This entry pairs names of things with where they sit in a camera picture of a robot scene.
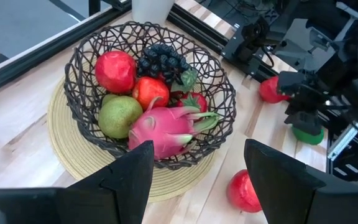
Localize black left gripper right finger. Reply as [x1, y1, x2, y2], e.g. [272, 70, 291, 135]
[244, 139, 358, 224]

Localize black grape bunch with leaf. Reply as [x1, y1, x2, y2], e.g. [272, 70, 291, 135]
[136, 43, 198, 94]

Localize black bracket with cable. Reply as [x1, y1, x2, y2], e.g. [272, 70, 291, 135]
[221, 15, 276, 75]

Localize dark brown woven basket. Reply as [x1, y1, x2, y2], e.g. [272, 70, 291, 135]
[63, 21, 237, 170]

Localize white plant pot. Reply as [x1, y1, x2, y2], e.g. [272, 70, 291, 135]
[131, 0, 176, 27]

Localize shiny red apple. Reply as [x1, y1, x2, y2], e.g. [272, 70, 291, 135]
[131, 77, 170, 111]

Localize black table frame rail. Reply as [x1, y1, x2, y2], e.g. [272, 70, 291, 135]
[0, 0, 133, 99]
[166, 2, 358, 183]

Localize small green pear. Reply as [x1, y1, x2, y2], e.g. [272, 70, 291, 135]
[97, 93, 144, 139]

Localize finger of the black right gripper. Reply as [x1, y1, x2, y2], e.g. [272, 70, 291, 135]
[284, 105, 323, 136]

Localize large dark green avocado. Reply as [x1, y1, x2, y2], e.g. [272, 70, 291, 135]
[291, 124, 325, 146]

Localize round beige woven placemat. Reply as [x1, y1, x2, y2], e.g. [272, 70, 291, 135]
[47, 74, 217, 203]

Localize pink dragon fruit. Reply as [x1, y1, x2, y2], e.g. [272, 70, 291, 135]
[127, 96, 221, 161]

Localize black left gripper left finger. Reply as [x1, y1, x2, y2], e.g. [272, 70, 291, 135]
[0, 140, 155, 224]

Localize red strawberry with green top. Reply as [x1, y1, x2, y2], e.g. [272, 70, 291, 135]
[175, 91, 209, 113]

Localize red pomegranate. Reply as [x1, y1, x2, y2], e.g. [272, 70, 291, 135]
[227, 169, 263, 214]
[94, 50, 137, 95]
[259, 76, 291, 105]

